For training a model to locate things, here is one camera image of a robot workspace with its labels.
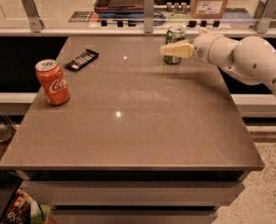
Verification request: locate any middle metal rail bracket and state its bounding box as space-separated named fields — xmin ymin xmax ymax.
xmin=144 ymin=0 xmax=154 ymax=34

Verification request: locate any metal rail bracket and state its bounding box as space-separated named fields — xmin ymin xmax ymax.
xmin=144 ymin=0 xmax=154 ymax=34
xmin=21 ymin=0 xmax=45 ymax=33
xmin=254 ymin=0 xmax=276 ymax=34

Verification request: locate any black snack bar wrapper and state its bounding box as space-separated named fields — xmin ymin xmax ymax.
xmin=64 ymin=49 xmax=99 ymax=72

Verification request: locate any right metal rail bracket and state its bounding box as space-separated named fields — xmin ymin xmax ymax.
xmin=254 ymin=0 xmax=276 ymax=34

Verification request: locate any left metal rail bracket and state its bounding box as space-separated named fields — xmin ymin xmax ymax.
xmin=21 ymin=0 xmax=45 ymax=33

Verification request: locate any red coke can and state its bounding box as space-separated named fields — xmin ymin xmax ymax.
xmin=35 ymin=59 xmax=70 ymax=105

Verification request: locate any grey drawer cabinet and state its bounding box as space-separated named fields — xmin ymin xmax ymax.
xmin=22 ymin=180 xmax=244 ymax=224

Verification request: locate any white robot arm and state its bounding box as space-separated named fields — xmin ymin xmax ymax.
xmin=159 ymin=29 xmax=276 ymax=97

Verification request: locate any cardboard box with label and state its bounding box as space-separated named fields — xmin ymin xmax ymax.
xmin=190 ymin=0 xmax=228 ymax=19

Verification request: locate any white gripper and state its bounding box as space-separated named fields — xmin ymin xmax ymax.
xmin=159 ymin=28 xmax=237 ymax=67

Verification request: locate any brown snack bag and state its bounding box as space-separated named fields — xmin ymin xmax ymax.
xmin=1 ymin=189 xmax=31 ymax=224

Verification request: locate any green soda can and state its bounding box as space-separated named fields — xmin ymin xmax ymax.
xmin=164 ymin=25 xmax=186 ymax=64

